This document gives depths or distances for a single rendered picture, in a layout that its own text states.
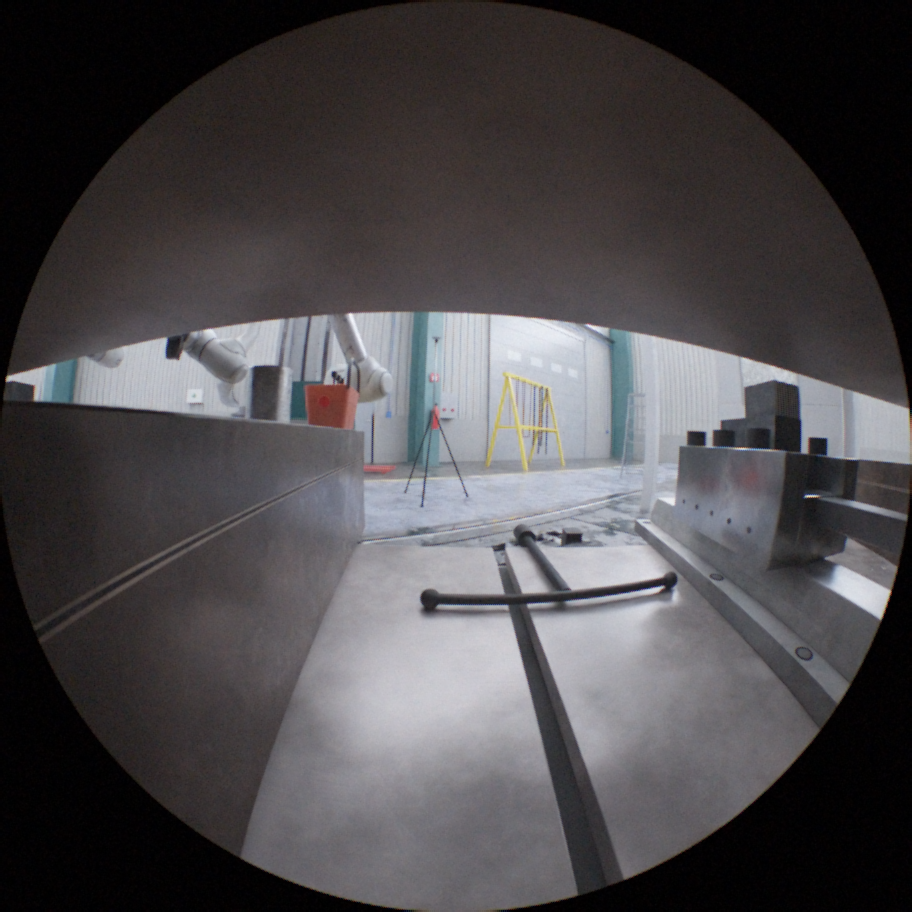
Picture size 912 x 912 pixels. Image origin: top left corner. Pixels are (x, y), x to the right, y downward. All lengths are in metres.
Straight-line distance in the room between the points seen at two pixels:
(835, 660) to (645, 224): 0.65
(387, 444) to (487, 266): 7.24
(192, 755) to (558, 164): 0.48
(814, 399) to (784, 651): 2.52
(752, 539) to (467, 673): 0.57
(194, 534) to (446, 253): 0.33
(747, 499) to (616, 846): 0.60
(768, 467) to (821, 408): 2.38
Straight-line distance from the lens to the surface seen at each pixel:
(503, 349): 9.68
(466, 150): 0.22
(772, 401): 0.81
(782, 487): 0.62
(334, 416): 0.85
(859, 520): 0.66
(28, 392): 1.28
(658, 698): 0.52
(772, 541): 0.63
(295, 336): 1.84
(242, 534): 0.33
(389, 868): 0.36
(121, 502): 0.22
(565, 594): 0.67
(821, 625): 0.66
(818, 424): 2.98
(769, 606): 0.75
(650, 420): 3.20
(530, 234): 0.28
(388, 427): 7.50
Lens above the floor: 0.67
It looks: 4 degrees down
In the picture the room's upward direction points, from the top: 2 degrees clockwise
